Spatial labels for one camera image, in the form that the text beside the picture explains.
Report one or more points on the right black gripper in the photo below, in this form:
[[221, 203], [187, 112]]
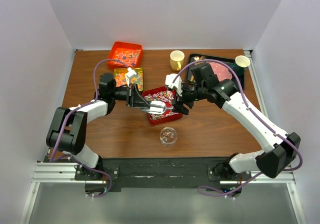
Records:
[[178, 106]]

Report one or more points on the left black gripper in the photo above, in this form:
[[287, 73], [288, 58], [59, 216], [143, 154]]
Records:
[[134, 98]]

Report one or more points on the silver metal scoop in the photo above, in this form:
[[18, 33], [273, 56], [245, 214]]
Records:
[[156, 107]]

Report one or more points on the red tray of lollipops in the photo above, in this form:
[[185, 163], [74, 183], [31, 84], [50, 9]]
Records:
[[162, 94]]

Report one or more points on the clear plastic jar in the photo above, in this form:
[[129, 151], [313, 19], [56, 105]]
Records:
[[168, 136]]

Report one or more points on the gold tin of gummies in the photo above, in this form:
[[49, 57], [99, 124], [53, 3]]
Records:
[[119, 76]]

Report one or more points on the orange tray of candies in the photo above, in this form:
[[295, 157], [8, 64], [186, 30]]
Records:
[[128, 53]]

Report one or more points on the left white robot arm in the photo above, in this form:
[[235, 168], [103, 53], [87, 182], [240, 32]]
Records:
[[67, 132]]

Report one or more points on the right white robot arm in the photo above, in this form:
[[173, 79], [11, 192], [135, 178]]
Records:
[[278, 148]]

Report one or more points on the yellow mug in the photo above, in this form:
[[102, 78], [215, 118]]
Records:
[[177, 60]]

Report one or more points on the black serving tray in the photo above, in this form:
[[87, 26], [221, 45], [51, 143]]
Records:
[[227, 61]]

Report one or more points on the pink dotted plate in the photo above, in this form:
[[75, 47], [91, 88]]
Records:
[[221, 71]]

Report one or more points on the dark green mug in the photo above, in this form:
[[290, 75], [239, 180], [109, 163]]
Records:
[[240, 64]]

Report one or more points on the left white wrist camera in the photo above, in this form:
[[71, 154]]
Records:
[[129, 75]]

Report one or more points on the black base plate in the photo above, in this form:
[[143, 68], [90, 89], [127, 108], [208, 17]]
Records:
[[167, 173]]

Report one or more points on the aluminium frame rail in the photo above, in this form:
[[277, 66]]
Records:
[[65, 173]]

